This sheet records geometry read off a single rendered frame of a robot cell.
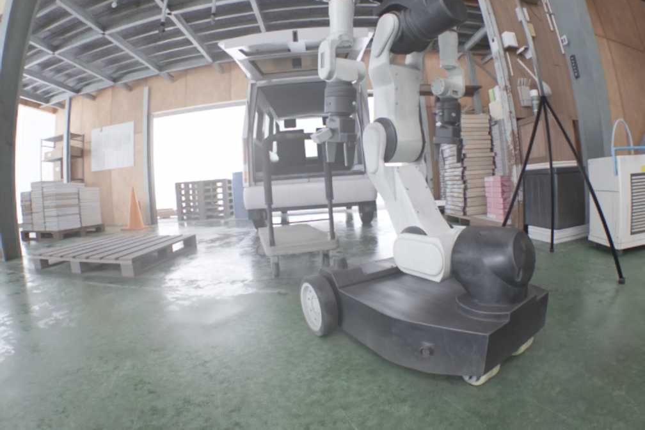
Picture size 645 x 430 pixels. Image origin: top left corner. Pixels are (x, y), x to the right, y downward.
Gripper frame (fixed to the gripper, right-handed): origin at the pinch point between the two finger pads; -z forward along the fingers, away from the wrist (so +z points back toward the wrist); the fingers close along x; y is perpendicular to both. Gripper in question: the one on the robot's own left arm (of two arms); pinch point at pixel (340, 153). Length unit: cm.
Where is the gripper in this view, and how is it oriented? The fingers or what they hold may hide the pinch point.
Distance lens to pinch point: 85.5
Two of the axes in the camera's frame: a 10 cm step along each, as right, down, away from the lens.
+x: -4.3, -1.7, 8.8
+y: -9.0, 0.7, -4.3
